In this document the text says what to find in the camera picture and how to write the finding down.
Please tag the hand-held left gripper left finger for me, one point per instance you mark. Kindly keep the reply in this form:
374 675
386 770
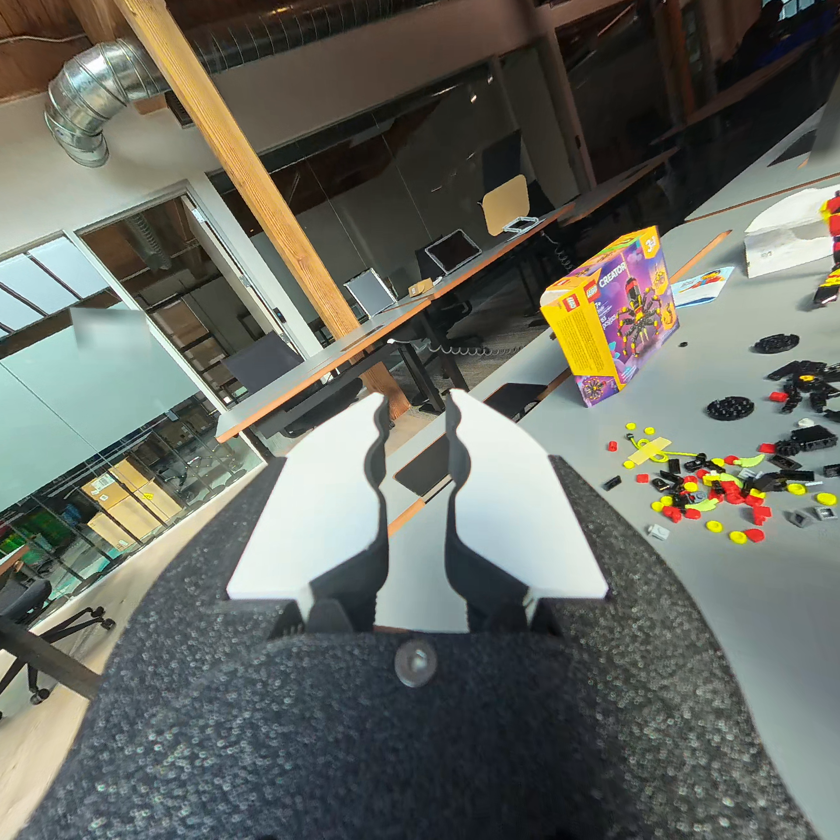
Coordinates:
308 512

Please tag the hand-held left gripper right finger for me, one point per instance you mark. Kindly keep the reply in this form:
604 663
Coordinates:
525 518

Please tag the grey office desk orange edge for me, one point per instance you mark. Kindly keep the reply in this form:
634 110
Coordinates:
328 361
499 249

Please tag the grey adjoining desk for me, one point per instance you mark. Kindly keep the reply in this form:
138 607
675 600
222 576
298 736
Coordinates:
741 197

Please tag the dark monitor screen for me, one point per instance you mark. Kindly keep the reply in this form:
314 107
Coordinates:
262 361

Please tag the stack of cardboard boxes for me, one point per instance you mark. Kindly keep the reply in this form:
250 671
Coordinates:
131 505

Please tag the pile of small toy bricks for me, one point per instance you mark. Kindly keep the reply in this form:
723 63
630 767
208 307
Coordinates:
728 485

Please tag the purple yellow toy box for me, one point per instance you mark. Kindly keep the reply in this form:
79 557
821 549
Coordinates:
610 328

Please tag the silver framed monitor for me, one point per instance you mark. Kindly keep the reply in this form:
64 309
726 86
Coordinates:
371 292

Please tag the black round toy plate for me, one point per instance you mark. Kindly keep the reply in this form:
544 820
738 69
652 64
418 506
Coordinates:
730 408
776 343

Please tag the small cardboard box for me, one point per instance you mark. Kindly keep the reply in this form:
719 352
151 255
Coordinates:
421 287

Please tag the white framed monitor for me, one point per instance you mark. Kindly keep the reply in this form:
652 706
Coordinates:
453 251

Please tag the small instruction leaflet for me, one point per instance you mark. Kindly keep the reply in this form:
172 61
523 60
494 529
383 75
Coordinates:
705 289

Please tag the black office chair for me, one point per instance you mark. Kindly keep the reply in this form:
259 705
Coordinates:
29 604

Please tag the wooden chair back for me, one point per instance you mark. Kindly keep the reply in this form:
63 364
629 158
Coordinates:
505 203

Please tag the white printed paper bag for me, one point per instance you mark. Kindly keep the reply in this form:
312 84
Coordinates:
781 249

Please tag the red yellow toy model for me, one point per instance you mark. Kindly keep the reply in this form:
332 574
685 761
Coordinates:
833 223

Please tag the wooden support post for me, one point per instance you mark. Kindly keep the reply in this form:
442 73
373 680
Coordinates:
249 170

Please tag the silver ventilation duct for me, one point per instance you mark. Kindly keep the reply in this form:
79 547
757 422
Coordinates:
85 92

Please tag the dark corrugated duct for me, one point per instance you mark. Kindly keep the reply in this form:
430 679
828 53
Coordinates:
328 26

